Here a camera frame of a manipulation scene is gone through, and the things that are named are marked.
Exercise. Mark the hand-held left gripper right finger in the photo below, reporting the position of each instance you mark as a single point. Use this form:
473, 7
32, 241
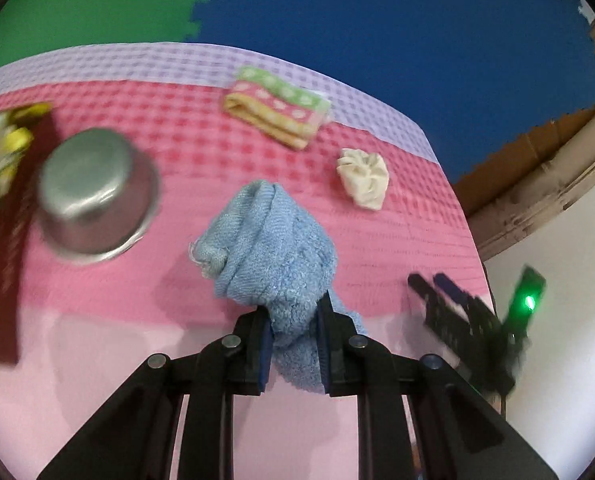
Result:
327, 350

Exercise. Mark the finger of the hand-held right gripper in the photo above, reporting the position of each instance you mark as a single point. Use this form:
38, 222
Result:
450, 285
420, 286

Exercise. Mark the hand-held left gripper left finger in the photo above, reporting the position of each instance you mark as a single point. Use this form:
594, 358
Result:
263, 355

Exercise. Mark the light blue towel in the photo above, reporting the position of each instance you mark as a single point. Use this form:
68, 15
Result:
277, 260

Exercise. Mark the cream scrunchie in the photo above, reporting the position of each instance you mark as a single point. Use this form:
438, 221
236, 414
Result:
362, 180

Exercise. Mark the striped dotted towel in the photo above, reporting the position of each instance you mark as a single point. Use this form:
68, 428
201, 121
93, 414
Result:
277, 105

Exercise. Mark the red tin box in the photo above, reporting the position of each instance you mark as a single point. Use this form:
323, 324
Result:
12, 240

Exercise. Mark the yellow plush toy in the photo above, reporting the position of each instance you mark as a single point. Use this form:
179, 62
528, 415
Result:
17, 140

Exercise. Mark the pink checked tablecloth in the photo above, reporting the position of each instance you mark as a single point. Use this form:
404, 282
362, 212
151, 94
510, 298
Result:
127, 310

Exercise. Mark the steel bowl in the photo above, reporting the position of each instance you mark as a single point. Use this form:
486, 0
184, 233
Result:
92, 190

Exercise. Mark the blue foam mat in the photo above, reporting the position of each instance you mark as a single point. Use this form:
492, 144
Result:
402, 35

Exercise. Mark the green foam mat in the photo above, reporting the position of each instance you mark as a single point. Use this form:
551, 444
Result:
102, 5

